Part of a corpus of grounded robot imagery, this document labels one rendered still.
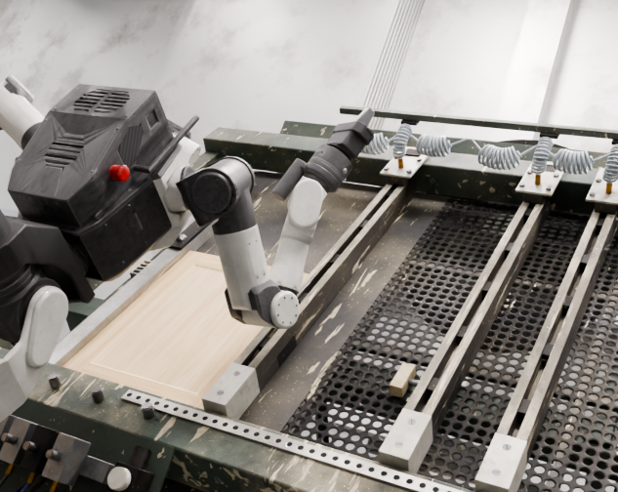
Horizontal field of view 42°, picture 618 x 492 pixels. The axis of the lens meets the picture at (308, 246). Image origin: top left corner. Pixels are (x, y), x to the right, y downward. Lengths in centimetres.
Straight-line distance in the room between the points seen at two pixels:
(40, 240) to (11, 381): 25
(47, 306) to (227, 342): 62
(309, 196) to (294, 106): 464
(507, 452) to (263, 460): 47
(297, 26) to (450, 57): 127
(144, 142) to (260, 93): 500
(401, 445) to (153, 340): 75
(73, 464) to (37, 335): 35
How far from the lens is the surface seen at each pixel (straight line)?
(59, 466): 173
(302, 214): 171
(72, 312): 236
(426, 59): 668
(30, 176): 160
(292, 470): 161
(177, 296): 220
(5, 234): 145
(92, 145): 156
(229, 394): 176
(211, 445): 169
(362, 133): 178
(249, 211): 161
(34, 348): 150
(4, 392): 151
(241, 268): 162
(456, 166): 248
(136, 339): 208
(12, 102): 200
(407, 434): 162
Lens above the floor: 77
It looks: 18 degrees up
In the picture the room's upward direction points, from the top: 19 degrees clockwise
